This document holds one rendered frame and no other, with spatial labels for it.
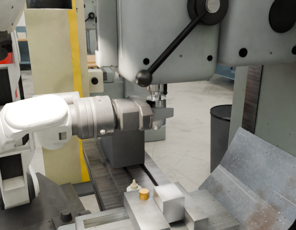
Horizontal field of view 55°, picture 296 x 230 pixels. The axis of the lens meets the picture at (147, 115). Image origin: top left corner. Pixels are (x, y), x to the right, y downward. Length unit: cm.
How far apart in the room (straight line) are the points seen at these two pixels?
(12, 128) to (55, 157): 201
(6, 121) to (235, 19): 45
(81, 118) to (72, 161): 202
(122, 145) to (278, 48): 60
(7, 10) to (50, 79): 154
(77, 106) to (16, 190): 85
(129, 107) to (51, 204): 102
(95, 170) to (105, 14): 61
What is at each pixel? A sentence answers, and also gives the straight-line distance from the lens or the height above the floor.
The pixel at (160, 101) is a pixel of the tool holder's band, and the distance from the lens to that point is 63.
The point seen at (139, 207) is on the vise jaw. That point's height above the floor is 104.
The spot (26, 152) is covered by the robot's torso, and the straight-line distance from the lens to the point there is 125.
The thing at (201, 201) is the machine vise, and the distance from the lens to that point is 77.
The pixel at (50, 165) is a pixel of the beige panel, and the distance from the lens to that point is 259.
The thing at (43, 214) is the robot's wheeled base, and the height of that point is 57.
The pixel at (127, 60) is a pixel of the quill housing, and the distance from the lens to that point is 53.
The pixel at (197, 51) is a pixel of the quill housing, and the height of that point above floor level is 137.
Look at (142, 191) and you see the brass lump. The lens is 68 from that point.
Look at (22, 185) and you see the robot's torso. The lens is 138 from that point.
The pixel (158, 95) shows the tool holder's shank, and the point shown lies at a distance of 64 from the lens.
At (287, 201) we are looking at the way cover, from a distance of 85.
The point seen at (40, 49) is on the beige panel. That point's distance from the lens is 232.
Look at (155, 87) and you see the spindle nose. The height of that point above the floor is 129.
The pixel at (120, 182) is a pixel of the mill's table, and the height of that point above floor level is 93.
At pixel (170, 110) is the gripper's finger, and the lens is 64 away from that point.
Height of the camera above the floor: 143
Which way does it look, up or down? 19 degrees down
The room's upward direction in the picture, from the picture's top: straight up
